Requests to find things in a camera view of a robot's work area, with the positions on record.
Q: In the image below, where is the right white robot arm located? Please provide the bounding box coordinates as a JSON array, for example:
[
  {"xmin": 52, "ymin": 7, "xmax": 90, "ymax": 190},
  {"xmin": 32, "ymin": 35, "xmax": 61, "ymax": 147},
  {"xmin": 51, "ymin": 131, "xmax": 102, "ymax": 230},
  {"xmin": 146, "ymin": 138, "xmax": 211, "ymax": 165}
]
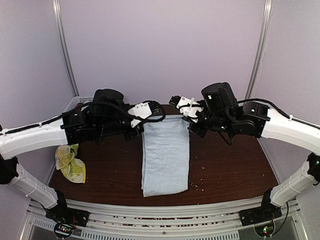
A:
[{"xmin": 179, "ymin": 82, "xmax": 320, "ymax": 221}]

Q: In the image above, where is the yellow green patterned towel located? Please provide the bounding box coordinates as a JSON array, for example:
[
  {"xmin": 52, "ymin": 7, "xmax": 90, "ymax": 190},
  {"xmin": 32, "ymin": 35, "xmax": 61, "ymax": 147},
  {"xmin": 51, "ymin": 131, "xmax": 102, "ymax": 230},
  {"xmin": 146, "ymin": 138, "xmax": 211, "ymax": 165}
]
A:
[{"xmin": 55, "ymin": 144, "xmax": 86, "ymax": 184}]

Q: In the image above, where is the aluminium front rail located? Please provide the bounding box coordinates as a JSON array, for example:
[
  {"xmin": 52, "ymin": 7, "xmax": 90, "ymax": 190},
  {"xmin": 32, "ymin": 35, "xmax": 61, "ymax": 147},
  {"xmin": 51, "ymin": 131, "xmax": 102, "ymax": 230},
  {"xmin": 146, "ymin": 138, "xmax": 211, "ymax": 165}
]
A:
[{"xmin": 18, "ymin": 197, "xmax": 311, "ymax": 240}]

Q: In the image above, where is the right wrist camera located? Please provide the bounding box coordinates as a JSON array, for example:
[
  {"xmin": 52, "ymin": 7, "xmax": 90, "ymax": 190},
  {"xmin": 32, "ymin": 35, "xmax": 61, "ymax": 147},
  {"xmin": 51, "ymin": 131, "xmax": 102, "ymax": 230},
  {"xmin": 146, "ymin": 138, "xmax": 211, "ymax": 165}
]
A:
[{"xmin": 169, "ymin": 95, "xmax": 204, "ymax": 123}]

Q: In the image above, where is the left aluminium frame post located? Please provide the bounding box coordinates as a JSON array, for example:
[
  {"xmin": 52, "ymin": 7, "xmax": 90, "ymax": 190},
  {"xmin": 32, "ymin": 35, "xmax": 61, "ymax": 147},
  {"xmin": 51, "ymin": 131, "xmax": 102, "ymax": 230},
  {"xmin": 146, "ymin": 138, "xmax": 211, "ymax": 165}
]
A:
[{"xmin": 52, "ymin": 0, "xmax": 80, "ymax": 97}]

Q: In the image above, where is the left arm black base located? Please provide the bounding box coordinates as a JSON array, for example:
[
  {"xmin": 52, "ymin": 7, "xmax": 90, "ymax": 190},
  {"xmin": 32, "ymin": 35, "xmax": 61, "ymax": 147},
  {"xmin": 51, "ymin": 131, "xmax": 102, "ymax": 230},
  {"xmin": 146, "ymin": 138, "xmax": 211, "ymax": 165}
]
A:
[{"xmin": 44, "ymin": 207, "xmax": 90, "ymax": 227}]

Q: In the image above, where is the right aluminium frame post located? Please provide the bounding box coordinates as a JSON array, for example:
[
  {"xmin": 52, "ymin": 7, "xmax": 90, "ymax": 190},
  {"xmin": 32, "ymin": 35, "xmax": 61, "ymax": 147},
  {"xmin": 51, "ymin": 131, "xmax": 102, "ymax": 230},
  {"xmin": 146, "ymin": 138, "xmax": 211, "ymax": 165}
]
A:
[{"xmin": 244, "ymin": 0, "xmax": 274, "ymax": 100}]

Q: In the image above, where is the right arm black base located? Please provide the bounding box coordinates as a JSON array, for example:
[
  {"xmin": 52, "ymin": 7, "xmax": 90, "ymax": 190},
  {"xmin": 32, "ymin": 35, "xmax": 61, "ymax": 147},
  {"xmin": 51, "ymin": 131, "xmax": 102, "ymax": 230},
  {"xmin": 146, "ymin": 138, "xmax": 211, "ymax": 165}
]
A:
[{"xmin": 238, "ymin": 207, "xmax": 282, "ymax": 227}]

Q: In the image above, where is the white plastic basket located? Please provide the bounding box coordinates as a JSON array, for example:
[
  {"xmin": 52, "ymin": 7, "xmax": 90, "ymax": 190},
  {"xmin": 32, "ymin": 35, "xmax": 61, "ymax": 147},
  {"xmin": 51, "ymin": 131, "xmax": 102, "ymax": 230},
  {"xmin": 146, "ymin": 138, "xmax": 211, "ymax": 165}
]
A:
[{"xmin": 62, "ymin": 96, "xmax": 93, "ymax": 113}]

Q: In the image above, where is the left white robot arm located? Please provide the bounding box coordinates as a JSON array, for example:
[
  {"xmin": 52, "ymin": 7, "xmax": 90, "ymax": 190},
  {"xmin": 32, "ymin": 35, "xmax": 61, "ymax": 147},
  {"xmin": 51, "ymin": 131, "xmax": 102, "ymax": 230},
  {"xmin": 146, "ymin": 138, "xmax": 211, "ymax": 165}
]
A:
[{"xmin": 0, "ymin": 89, "xmax": 152, "ymax": 222}]

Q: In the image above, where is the light blue towel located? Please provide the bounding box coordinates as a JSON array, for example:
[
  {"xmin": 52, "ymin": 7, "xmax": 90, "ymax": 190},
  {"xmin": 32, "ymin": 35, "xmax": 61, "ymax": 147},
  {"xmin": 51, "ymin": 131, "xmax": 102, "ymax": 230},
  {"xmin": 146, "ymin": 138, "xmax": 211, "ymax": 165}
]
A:
[{"xmin": 141, "ymin": 115, "xmax": 190, "ymax": 198}]

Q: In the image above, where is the aluminium frame post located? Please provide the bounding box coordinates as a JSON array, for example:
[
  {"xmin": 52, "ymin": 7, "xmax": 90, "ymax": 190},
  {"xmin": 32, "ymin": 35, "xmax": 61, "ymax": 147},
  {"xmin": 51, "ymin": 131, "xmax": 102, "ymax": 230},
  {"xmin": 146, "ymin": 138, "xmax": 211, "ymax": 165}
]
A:
[
  {"xmin": 52, "ymin": 0, "xmax": 80, "ymax": 97},
  {"xmin": 244, "ymin": 0, "xmax": 274, "ymax": 100}
]

